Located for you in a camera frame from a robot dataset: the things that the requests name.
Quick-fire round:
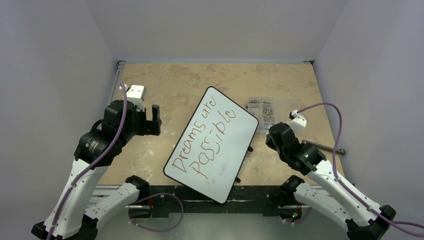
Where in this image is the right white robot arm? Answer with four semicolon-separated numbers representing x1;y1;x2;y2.
265;122;396;240

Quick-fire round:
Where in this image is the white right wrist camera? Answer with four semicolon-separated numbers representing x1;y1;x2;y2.
286;110;307;134

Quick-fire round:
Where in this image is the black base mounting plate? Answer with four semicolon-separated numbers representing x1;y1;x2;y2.
117;184;314;220

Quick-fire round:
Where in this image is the clear plastic screw organizer box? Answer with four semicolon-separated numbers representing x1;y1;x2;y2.
245;97;301;137

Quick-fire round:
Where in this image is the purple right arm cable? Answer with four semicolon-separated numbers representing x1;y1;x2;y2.
283;102;424;238

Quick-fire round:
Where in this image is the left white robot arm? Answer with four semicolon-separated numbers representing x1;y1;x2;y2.
31;97;162;240

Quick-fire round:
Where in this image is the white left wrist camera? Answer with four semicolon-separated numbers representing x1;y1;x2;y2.
125;85;147;112

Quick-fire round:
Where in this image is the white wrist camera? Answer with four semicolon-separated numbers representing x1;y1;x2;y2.
286;110;307;134
125;85;147;112

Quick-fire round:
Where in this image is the white whiteboard black frame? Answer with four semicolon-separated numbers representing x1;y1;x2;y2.
163;86;259;204

